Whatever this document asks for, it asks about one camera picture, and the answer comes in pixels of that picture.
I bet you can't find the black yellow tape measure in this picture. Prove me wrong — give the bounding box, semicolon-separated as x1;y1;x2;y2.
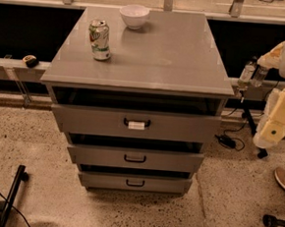
23;54;39;68

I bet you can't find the clear water bottle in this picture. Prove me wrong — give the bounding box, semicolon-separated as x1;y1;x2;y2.
251;66;269;87
238;61;257;88

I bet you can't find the grey drawer cabinet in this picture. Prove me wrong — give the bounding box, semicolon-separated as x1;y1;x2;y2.
31;0;242;200

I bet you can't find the black chair caster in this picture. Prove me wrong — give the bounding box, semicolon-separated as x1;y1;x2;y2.
262;215;285;227

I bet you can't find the green white soda can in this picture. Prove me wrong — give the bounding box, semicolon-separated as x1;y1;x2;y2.
88;19;111;61

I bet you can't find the left clear water bottle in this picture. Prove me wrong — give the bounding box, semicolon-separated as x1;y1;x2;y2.
238;61;257;88

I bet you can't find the grey drawer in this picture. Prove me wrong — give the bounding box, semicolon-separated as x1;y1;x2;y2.
79;172;193;195
52;104;221;143
68;144;204;173

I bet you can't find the black chair base leg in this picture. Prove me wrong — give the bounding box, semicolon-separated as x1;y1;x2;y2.
0;165;29;227

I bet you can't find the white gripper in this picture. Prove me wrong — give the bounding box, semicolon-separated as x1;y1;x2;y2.
253;42;285;148

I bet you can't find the grey bottom drawer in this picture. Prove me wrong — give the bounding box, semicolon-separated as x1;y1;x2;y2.
79;172;193;195

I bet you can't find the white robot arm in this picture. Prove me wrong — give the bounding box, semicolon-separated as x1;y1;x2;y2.
253;41;285;148

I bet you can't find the black stand leg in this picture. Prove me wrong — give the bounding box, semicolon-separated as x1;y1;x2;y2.
241;101;267;159

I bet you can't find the right clear water bottle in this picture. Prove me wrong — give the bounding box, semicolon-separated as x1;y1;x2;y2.
251;66;269;87

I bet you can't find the grey top drawer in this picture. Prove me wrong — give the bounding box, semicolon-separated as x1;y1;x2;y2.
52;104;221;143

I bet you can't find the white bowl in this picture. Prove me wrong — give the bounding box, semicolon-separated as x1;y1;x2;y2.
119;4;150;29

